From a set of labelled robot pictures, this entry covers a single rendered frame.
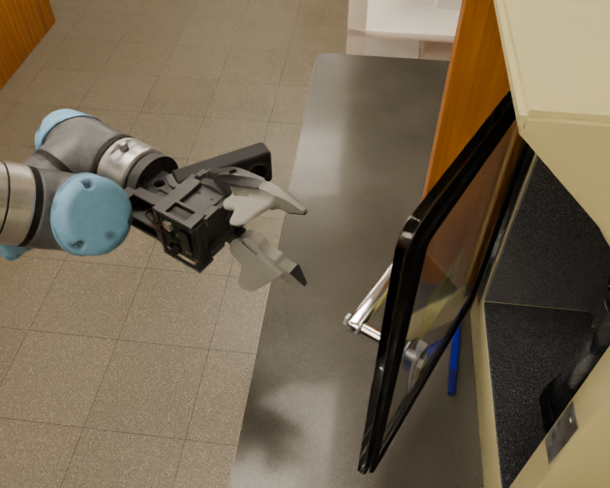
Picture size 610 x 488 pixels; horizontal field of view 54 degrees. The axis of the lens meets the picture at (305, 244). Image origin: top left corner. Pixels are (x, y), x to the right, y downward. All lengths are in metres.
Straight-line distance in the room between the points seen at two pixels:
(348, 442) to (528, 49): 0.58
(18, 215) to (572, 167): 0.44
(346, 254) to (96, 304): 1.36
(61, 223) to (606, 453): 0.48
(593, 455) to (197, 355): 1.56
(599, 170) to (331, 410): 0.57
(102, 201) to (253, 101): 2.39
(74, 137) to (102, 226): 0.19
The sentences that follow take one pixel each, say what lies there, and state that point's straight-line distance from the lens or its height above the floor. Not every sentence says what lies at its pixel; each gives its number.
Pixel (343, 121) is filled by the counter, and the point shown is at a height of 0.94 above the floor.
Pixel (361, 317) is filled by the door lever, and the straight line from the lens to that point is 0.55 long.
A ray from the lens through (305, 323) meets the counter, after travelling 0.87.
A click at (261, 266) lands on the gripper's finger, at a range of 0.66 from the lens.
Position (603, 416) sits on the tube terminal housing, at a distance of 0.48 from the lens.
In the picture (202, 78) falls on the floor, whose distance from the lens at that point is 3.11.
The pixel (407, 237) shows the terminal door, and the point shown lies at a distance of 0.38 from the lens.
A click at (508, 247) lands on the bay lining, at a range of 0.75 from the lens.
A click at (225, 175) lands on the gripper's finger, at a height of 1.25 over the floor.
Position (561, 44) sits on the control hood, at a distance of 0.32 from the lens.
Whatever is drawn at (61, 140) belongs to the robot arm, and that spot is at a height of 1.23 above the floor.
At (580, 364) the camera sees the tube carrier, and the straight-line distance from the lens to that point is 0.66.
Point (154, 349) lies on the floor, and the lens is 2.01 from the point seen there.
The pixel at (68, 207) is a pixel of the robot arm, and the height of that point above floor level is 1.29.
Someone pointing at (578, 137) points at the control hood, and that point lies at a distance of 0.28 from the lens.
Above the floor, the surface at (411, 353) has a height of 1.21.
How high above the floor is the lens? 1.66
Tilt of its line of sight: 48 degrees down
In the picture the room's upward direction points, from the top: straight up
